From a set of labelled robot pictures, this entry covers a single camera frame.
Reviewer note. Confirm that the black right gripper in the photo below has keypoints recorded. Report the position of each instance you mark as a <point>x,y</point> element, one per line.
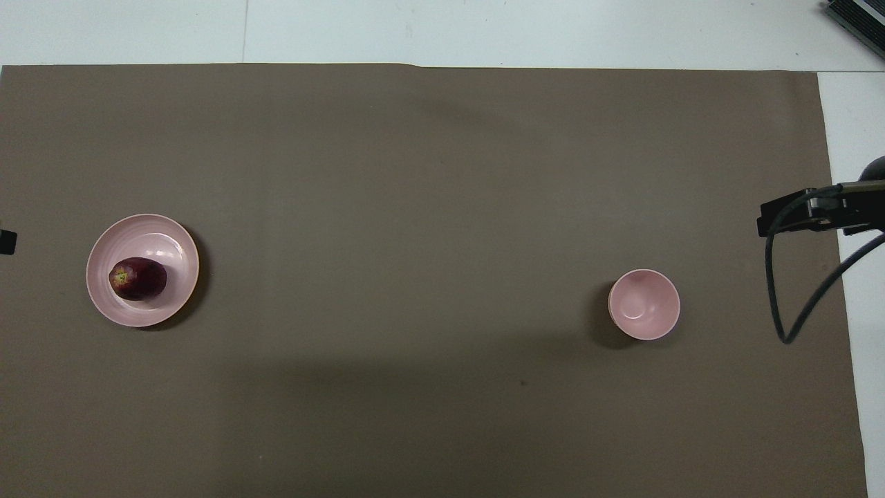
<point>864,211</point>

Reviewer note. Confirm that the dark red apple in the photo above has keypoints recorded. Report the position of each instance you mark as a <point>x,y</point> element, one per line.
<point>142,280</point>

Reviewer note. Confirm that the pink plate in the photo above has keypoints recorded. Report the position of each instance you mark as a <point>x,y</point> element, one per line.
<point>155,238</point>

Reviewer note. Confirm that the pink bowl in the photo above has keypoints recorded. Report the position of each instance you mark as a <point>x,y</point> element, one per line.
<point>646,308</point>

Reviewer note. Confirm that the black ridged metal block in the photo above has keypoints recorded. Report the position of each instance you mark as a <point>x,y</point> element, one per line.
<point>861,17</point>

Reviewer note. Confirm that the brown table mat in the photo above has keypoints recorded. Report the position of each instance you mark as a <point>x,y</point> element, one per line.
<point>429,207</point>

